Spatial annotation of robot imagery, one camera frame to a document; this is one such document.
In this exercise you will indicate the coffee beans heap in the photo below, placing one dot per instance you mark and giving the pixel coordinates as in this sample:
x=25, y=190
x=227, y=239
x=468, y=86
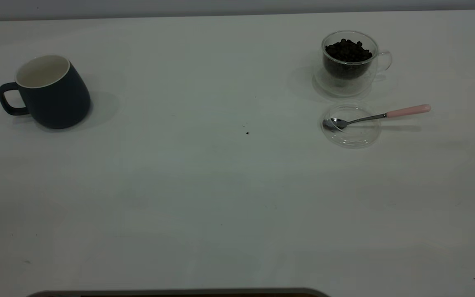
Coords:
x=348, y=55

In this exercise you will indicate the clear glass round lid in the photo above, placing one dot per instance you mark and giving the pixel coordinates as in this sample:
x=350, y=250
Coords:
x=355, y=138

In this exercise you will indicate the dark grey ceramic mug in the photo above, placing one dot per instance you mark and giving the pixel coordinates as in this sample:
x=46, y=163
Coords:
x=56, y=103

